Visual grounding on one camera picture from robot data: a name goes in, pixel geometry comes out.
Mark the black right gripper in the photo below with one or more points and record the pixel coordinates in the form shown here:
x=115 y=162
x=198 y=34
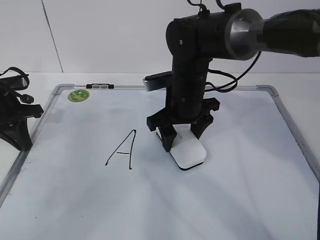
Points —
x=196 y=112

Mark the green round magnet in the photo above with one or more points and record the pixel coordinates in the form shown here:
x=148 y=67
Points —
x=78 y=96

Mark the black silver marker clip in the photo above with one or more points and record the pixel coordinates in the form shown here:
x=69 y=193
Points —
x=100 y=86

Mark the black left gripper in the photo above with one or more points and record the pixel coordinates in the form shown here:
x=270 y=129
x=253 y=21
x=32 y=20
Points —
x=15 y=109

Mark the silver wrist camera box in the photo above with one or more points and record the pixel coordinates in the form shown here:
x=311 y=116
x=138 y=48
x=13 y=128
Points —
x=158 y=81

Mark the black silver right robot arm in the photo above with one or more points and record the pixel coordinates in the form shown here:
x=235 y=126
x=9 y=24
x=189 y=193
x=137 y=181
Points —
x=234 y=33

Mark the white framed whiteboard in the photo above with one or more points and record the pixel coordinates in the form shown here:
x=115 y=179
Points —
x=96 y=172

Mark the white whiteboard eraser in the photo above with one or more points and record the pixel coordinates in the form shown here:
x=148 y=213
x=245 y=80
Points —
x=187 y=151

